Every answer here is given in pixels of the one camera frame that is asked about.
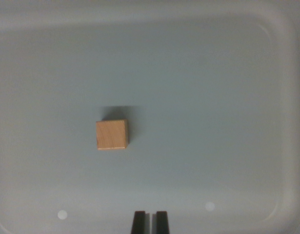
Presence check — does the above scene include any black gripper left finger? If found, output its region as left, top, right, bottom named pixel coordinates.
left=131, top=210, right=151, bottom=234

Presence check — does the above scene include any white plastic tray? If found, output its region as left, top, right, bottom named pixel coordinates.
left=0, top=0, right=300, bottom=234

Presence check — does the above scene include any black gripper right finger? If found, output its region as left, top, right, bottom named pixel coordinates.
left=152, top=211, right=171, bottom=234

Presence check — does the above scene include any wooden cube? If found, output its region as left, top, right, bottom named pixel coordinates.
left=95, top=118, right=130, bottom=150

